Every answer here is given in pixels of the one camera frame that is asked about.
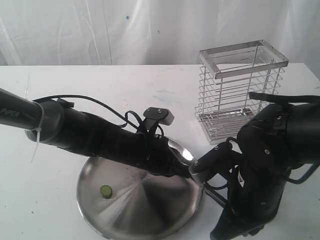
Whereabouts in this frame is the green vegetable slice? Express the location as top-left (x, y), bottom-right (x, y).
top-left (99, 185), bottom-right (113, 199)

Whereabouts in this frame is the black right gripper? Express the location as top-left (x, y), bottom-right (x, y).
top-left (210, 159), bottom-right (288, 240)

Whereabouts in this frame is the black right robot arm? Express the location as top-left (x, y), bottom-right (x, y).
top-left (205, 103), bottom-right (320, 240)

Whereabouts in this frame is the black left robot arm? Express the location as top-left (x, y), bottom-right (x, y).
top-left (0, 89), bottom-right (190, 178)

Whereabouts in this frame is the black serrated knife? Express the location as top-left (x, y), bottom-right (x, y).
top-left (191, 174), bottom-right (228, 208)

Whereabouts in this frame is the white backdrop curtain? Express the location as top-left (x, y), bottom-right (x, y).
top-left (0, 0), bottom-right (320, 65)

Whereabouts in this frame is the metal wire utensil holder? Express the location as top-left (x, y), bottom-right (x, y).
top-left (195, 40), bottom-right (289, 145)

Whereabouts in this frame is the white zip tie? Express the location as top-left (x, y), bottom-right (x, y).
top-left (24, 75), bottom-right (45, 164)

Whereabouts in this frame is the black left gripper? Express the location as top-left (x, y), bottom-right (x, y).
top-left (109, 124), bottom-right (193, 179)

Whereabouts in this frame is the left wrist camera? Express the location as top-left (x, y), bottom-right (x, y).
top-left (139, 107), bottom-right (175, 139)

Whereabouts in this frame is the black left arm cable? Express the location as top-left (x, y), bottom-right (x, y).
top-left (32, 94), bottom-right (166, 141)

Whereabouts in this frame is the round steel plate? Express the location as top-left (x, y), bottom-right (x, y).
top-left (76, 138), bottom-right (205, 238)

